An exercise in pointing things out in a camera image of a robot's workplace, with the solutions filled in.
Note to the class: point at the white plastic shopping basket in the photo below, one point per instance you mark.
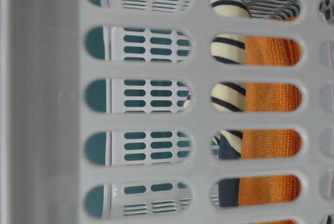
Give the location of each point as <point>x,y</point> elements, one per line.
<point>46,121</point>

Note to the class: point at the cream navy striped cloth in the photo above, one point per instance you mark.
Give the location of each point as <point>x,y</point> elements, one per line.
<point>228,96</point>

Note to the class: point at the orange knitted cloth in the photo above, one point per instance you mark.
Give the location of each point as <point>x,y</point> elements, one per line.
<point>275,143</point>

